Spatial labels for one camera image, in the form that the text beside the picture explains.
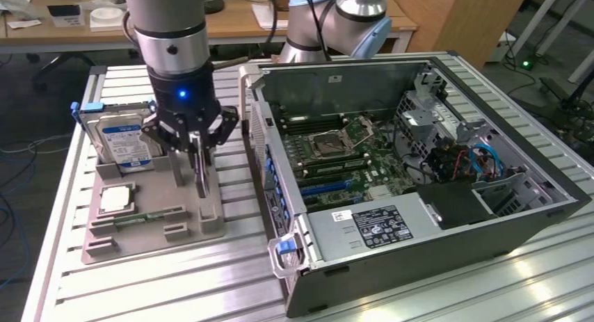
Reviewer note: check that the white table frame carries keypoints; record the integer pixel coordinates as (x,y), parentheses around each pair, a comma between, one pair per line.
(543,19)

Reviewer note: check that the open black PC case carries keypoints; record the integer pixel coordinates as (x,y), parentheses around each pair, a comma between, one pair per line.
(419,273)

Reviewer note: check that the black floor stand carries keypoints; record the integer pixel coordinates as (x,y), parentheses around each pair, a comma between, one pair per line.
(557,89)

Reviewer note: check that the wooden cabinet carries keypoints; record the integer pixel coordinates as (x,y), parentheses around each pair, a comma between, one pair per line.
(464,23)

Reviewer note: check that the wooden desk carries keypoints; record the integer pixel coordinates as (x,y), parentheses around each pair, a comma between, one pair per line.
(56,35)

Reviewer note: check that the hard disk in blue caddy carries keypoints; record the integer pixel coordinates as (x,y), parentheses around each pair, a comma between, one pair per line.
(117,141)

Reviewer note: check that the grey power supply unit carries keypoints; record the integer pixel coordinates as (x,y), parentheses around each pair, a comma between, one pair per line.
(335,238)

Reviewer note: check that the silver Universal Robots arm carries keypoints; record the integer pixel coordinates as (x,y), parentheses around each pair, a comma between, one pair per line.
(168,19)

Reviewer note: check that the blue expansion slot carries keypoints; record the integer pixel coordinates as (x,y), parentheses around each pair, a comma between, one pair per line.
(325,188)

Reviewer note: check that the green motherboard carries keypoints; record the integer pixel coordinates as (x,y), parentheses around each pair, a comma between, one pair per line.
(372,169)

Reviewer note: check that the white box with black top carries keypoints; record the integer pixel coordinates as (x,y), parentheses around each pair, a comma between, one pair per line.
(66,16)

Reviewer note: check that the CPU socket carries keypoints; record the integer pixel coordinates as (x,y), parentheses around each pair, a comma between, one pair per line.
(332,144)

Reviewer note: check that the silver CPU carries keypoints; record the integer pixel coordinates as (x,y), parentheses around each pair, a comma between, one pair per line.
(117,198)

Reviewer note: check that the white block with round hole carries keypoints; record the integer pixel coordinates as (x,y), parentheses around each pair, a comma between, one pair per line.
(108,21)

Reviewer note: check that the grey parts rack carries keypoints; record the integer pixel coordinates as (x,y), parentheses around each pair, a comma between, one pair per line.
(140,242)

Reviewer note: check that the black chair base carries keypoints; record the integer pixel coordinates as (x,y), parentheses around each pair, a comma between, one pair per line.
(61,63)

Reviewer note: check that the metal socket cover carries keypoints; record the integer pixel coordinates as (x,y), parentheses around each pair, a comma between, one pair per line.
(360,129)

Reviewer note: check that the black device with green light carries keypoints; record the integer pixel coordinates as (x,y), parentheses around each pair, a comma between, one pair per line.
(527,64)

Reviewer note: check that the metal disk bay cage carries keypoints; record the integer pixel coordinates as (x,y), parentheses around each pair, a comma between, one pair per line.
(419,127)

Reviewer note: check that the blue card retention clip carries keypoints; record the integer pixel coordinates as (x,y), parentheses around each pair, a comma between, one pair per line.
(276,183)
(280,198)
(286,219)
(269,166)

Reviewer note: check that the black RAM stick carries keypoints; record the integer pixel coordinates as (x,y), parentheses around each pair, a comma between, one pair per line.
(335,165)

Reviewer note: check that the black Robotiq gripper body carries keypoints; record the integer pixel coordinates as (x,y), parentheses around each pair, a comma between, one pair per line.
(184,92)

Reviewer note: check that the green RAM stick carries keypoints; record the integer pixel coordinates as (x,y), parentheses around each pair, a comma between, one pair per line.
(149,216)

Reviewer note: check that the small paper label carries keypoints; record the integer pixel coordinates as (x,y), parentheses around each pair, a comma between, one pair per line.
(24,24)

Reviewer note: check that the black plastic shroud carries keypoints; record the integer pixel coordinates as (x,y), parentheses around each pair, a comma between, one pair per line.
(451,203)

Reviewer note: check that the graphics card with metal bracket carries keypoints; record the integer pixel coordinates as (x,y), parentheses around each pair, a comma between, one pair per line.
(204,183)

